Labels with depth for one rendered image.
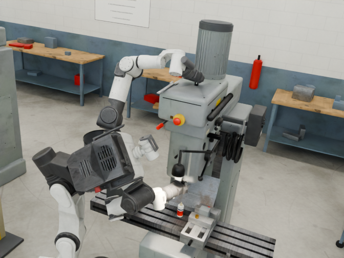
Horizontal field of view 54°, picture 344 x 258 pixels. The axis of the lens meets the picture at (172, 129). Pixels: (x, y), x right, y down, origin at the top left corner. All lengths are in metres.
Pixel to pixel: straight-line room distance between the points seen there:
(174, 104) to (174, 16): 4.76
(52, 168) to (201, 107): 0.81
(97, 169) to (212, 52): 0.93
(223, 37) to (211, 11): 4.20
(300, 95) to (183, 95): 4.03
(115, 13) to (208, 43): 5.06
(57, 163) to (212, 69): 1.00
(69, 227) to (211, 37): 1.32
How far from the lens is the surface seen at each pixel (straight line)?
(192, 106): 1.70
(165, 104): 1.76
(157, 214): 2.35
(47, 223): 3.86
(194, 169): 1.99
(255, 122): 2.10
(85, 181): 1.68
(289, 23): 5.99
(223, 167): 2.46
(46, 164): 1.82
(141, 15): 6.70
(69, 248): 2.06
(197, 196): 2.54
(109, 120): 1.70
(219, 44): 2.01
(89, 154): 1.64
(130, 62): 1.75
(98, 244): 3.55
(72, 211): 1.92
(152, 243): 2.26
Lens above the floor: 2.42
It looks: 24 degrees down
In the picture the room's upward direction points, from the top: 6 degrees clockwise
